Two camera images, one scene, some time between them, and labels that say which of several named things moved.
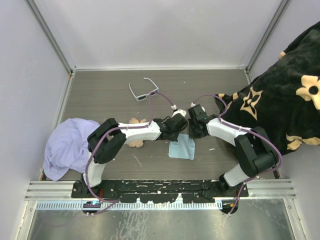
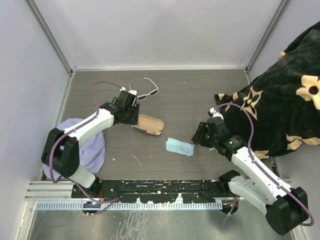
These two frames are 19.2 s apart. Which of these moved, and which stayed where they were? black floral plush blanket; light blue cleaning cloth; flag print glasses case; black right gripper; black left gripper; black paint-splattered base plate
Moved: light blue cleaning cloth; black left gripper; flag print glasses case; black right gripper
Stayed: black paint-splattered base plate; black floral plush blanket
